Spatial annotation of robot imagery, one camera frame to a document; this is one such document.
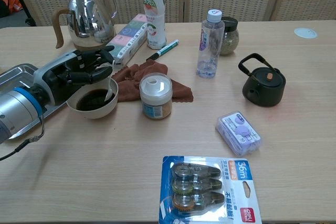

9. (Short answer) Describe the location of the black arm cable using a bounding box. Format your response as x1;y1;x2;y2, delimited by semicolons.
0;115;46;162

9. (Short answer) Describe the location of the orange background object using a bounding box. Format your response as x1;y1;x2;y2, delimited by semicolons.
0;0;23;19

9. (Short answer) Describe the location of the brown cloth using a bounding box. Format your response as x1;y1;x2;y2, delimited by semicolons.
111;59;194;103

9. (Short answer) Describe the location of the purple floss pick box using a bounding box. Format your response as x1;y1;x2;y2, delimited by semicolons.
215;111;263;156

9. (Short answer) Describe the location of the silver metal tray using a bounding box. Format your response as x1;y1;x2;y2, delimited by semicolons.
0;63;67;141

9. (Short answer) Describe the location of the white black marker pen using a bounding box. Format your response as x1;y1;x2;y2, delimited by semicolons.
146;39;180;61

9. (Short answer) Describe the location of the steel gooseneck kettle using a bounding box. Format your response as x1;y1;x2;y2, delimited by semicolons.
51;0;119;52

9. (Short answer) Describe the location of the yellow cap drink bottle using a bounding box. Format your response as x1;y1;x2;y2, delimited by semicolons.
143;0;167;50

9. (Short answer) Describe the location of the clear plastic water bottle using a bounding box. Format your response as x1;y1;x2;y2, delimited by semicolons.
196;8;226;79

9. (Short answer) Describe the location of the black lid glass jar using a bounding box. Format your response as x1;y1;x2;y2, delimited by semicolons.
219;16;240;56

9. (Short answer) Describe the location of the white lid seasoning jar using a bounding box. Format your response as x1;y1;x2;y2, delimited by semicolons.
139;72;173;120

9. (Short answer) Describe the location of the multicolour tissue pack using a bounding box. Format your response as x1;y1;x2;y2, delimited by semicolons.
104;13;148;66

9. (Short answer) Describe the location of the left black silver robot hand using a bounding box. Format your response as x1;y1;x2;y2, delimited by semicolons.
33;45;116;106

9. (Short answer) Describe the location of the white plastic spoon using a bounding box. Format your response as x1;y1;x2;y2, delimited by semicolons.
104;60;117;102

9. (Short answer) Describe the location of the cream bowl with dark liquid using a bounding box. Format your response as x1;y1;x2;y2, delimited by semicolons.
66;77;119;120

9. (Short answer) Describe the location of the blue correction tape pack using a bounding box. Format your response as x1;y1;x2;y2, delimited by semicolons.
158;155;263;224

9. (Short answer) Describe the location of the black teapot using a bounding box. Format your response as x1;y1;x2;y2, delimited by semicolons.
238;52;287;108

